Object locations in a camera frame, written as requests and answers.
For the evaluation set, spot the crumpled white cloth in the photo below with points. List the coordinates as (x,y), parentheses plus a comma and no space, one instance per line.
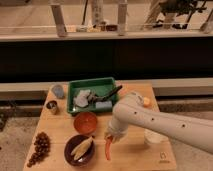
(81,100)

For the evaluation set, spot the bunch of brown grapes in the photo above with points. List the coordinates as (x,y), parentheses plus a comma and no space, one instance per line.
(42,148)

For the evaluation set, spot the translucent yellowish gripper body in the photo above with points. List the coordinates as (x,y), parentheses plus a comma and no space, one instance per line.
(116,136)

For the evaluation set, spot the orange round fruit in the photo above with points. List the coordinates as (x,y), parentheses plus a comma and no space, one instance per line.
(146,102)

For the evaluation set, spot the dark purple bowl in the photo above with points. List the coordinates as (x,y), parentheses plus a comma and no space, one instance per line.
(71,144)

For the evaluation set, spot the red-orange bowl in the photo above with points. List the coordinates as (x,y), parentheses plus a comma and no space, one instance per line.
(85,122)

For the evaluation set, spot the wooden board table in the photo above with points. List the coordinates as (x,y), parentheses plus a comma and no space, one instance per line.
(130,154)

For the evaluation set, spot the yellow corn cob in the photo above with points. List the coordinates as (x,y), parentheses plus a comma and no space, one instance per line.
(82,148)

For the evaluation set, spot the black-handled utensil in tray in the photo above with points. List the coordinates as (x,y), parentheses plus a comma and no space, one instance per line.
(94,98)

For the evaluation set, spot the grey-blue cup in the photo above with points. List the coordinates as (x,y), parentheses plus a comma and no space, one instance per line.
(58,91)

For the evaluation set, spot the black office chair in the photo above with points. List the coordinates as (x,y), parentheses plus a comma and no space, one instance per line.
(174,8)

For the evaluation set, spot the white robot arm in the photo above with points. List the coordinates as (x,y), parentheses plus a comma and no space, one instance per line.
(129,110)

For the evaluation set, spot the light blue sponge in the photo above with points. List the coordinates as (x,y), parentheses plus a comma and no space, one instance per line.
(102,105)

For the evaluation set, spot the green plastic tray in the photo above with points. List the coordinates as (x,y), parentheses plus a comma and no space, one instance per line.
(99,86)

